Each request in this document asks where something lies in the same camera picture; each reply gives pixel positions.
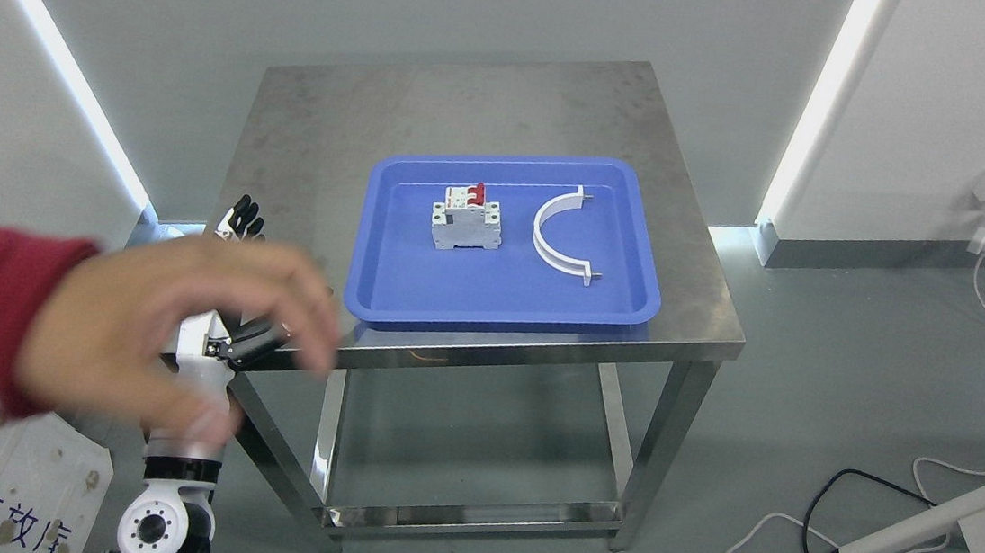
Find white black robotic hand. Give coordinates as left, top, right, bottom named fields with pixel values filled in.
left=156, top=187, right=304, bottom=420

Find person's bare hand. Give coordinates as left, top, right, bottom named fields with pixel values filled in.
left=13, top=236, right=339, bottom=446

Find grey circuit breaker red switches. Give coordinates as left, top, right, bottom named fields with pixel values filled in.
left=429, top=183, right=502, bottom=251

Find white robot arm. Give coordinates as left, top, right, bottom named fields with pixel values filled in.
left=103, top=428, right=225, bottom=553

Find stainless steel table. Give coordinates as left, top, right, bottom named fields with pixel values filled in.
left=215, top=61, right=746, bottom=553

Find white half-round pipe clamp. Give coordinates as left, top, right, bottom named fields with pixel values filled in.
left=531, top=184, right=603, bottom=288

